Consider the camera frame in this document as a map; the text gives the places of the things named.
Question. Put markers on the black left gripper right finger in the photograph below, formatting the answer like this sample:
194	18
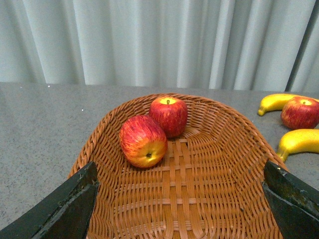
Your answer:
293	203

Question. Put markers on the grey pleated curtain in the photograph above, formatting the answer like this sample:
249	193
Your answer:
270	45

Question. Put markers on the red apple stem up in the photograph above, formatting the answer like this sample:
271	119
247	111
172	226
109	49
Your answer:
171	114

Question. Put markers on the brown wicker basket left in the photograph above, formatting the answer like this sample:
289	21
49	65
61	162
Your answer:
208	185

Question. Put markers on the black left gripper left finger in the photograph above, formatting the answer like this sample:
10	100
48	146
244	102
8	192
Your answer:
63	214

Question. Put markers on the red apple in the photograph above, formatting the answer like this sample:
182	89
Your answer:
300	113

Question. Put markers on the red apple lying sideways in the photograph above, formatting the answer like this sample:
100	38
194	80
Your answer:
143	141

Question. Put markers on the yellow banana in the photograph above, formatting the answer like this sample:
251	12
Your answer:
298	141
275	102

